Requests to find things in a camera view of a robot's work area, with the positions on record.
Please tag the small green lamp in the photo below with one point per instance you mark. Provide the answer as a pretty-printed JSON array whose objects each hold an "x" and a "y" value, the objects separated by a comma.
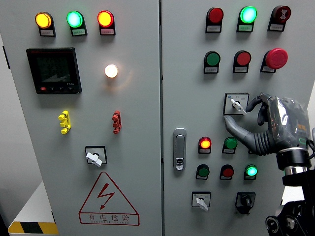
[{"x": 230, "y": 143}]

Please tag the small lit green button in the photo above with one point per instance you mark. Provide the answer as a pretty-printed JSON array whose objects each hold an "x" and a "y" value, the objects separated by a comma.
[{"x": 251, "y": 170}]

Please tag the large red stop button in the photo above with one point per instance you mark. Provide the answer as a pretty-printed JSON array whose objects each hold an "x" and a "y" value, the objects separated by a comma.
[{"x": 276, "y": 58}]

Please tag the small red push button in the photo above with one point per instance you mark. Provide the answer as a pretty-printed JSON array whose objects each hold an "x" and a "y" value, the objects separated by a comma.
[{"x": 228, "y": 172}]

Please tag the large red push button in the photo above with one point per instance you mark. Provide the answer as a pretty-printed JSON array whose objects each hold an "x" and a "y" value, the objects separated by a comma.
[
  {"x": 243, "y": 58},
  {"x": 215, "y": 15}
]

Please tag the small lit red lamp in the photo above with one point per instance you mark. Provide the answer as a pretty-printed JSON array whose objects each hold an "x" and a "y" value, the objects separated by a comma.
[{"x": 205, "y": 143}]

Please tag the small green push button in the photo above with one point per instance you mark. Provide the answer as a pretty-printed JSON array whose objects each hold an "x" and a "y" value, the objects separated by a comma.
[{"x": 203, "y": 172}]

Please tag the large green push button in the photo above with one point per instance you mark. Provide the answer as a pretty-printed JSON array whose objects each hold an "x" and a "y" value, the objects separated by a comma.
[{"x": 213, "y": 59}]

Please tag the grey cabinet door with lock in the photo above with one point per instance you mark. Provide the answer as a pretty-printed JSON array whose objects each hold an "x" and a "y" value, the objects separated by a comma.
[{"x": 192, "y": 98}]

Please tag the silver door lock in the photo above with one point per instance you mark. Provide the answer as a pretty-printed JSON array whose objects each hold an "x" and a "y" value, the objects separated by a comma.
[{"x": 179, "y": 150}]

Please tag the dark red buzzer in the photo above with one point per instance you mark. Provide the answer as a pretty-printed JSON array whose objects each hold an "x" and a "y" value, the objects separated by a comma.
[{"x": 282, "y": 13}]

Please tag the lit green round lamp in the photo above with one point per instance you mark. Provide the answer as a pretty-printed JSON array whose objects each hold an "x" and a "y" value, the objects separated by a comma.
[
  {"x": 248, "y": 14},
  {"x": 74, "y": 19}
]

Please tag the grey cabinet door with display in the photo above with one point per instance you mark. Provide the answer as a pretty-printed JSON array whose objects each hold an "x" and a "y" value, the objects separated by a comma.
[{"x": 137, "y": 110}]

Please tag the white glowing lamp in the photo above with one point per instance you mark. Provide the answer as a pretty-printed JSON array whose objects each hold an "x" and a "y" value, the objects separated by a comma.
[{"x": 111, "y": 71}]

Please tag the red warning triangle sticker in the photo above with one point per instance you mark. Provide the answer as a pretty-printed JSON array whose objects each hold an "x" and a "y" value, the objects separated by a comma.
[{"x": 105, "y": 194}]

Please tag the lit red round lamp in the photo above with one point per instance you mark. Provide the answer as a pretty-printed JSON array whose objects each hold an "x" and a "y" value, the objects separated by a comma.
[{"x": 105, "y": 18}]

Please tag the black square display meter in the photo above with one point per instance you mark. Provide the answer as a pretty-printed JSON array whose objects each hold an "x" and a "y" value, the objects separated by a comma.
[{"x": 54, "y": 71}]

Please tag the black door hinge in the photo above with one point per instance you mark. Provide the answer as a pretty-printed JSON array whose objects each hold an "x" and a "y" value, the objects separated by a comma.
[
  {"x": 53, "y": 216},
  {"x": 6, "y": 57}
]

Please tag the yellow round indicator lamp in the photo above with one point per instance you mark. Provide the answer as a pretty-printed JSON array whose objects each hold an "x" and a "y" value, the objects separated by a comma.
[{"x": 43, "y": 20}]

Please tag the black yellow striped tape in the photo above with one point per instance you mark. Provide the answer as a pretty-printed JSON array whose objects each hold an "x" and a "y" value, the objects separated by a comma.
[{"x": 32, "y": 228}]

